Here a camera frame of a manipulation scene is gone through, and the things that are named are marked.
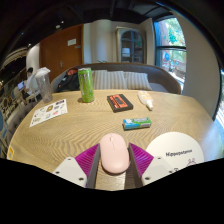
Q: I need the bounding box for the green and white pack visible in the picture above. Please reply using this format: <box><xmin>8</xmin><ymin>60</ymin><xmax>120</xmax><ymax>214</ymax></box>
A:
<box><xmin>122</xmin><ymin>116</ymin><xmax>153</xmax><ymax>131</ymax></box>

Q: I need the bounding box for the brown wooden door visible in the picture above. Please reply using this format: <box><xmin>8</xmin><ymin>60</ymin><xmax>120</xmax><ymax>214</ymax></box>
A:
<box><xmin>39</xmin><ymin>23</ymin><xmax>84</xmax><ymax>83</ymax></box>

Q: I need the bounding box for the grey curved sofa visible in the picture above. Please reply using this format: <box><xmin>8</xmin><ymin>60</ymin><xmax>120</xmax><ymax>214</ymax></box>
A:
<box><xmin>50</xmin><ymin>62</ymin><xmax>183</xmax><ymax>95</ymax></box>

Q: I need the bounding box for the black box with orange print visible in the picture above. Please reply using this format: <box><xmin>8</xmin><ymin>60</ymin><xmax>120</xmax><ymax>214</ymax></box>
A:
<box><xmin>106</xmin><ymin>93</ymin><xmax>134</xmax><ymax>113</ymax></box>

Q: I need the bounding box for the white sticker sheet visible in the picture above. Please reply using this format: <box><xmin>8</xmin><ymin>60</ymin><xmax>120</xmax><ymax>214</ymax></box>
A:
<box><xmin>29</xmin><ymin>98</ymin><xmax>69</xmax><ymax>128</ymax></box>

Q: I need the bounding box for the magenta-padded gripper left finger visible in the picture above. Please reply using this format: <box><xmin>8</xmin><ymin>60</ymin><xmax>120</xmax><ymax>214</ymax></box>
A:
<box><xmin>52</xmin><ymin>143</ymin><xmax>102</xmax><ymax>190</ymax></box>

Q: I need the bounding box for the green drink can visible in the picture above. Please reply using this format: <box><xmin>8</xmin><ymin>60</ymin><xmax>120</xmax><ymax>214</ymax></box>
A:
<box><xmin>77</xmin><ymin>67</ymin><xmax>96</xmax><ymax>104</ymax></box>

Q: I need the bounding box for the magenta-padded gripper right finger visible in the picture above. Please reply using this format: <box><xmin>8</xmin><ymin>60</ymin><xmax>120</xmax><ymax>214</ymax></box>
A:
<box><xmin>127</xmin><ymin>142</ymin><xmax>179</xmax><ymax>190</ymax></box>

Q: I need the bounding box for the yellow sticker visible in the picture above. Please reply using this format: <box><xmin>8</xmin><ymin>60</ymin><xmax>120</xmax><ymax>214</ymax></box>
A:
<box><xmin>6</xmin><ymin>145</ymin><xmax>15</xmax><ymax>160</ymax></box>

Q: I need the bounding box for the black backpack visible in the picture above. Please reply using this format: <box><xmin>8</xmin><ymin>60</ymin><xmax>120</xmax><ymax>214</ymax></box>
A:
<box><xmin>55</xmin><ymin>68</ymin><xmax>81</xmax><ymax>93</ymax></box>

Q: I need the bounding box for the person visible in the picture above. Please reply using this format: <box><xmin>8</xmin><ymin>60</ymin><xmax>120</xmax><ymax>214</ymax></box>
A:
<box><xmin>20</xmin><ymin>67</ymin><xmax>41</xmax><ymax>101</ymax></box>

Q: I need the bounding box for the small striped cushion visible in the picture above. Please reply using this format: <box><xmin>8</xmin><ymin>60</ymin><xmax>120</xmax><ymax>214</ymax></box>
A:
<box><xmin>123</xmin><ymin>71</ymin><xmax>153</xmax><ymax>91</ymax></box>

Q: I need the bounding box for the clear plastic shaker bottle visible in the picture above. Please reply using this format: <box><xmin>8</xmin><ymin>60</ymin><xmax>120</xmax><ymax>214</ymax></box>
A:
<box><xmin>34</xmin><ymin>66</ymin><xmax>54</xmax><ymax>104</ymax></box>

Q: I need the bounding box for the pink computer mouse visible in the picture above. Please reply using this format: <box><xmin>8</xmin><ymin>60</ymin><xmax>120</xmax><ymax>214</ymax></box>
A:
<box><xmin>99</xmin><ymin>133</ymin><xmax>131</xmax><ymax>175</ymax></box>

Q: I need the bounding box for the arched glass-door cabinet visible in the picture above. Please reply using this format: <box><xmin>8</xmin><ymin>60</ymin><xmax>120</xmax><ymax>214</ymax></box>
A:
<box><xmin>115</xmin><ymin>27</ymin><xmax>148</xmax><ymax>65</ymax></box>

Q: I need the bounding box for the large striped cushion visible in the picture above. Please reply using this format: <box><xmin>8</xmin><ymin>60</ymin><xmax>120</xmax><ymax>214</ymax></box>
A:
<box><xmin>91</xmin><ymin>69</ymin><xmax>128</xmax><ymax>91</ymax></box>

